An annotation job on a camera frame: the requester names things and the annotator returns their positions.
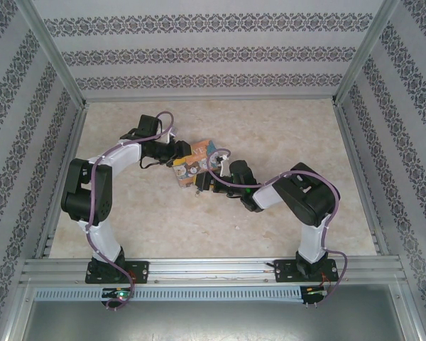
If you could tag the aluminium mounting rail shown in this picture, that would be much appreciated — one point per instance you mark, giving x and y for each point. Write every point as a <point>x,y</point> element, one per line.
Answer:
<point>213,270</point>

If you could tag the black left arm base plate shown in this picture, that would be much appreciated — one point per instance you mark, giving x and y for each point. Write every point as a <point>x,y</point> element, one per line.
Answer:
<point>138,271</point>

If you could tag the grey sheet metal shelf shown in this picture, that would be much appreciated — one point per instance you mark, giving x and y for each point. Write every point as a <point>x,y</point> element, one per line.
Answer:
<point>213,321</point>

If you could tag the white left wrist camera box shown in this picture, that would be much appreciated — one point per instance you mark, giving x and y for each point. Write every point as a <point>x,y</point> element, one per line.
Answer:
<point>170,135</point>

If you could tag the colourful cartoon bear diary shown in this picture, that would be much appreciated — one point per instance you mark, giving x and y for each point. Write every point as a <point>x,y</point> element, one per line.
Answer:
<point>188,174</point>

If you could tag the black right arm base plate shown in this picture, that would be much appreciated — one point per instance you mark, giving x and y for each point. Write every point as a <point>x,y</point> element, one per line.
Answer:
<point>284,270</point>

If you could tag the left controller board green light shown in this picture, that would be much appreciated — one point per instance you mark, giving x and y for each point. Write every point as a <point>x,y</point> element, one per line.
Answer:
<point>120,294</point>

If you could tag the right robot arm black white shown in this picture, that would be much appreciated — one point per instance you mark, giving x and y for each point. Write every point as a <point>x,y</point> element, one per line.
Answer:
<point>305,202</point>

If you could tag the aluminium frame post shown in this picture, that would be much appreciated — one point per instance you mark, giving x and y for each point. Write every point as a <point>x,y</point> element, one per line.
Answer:
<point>53,53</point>
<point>365,53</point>

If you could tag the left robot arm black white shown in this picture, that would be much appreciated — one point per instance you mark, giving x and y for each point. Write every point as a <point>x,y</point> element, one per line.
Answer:
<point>88,192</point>

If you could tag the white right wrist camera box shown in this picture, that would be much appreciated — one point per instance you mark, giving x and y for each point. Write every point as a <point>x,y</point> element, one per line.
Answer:
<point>223,161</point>

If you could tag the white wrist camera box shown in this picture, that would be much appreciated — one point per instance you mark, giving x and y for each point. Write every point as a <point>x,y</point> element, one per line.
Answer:
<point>223,161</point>
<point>170,135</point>

